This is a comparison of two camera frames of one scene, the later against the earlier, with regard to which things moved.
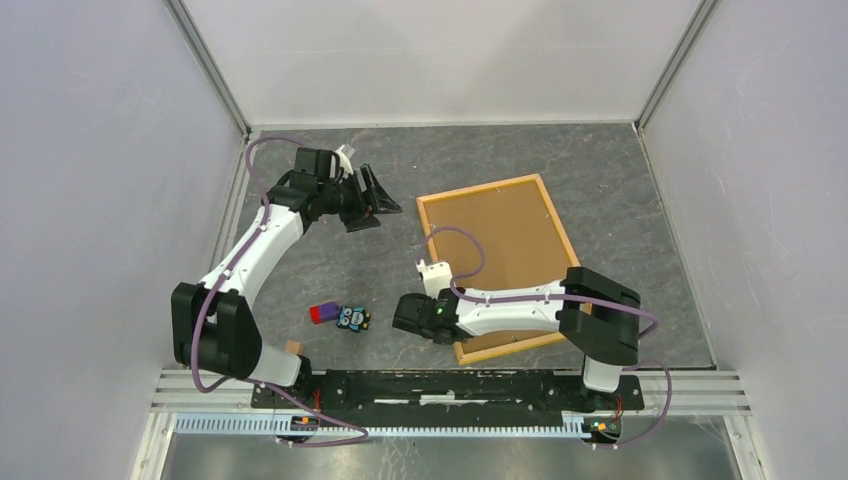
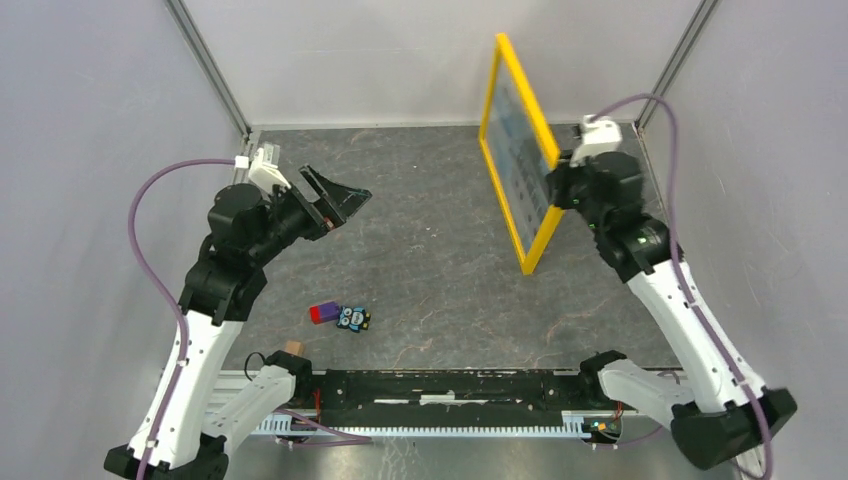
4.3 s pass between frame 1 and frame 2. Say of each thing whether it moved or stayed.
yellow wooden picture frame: moved
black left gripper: moved
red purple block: stayed
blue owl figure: stayed
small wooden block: stayed
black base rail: stayed
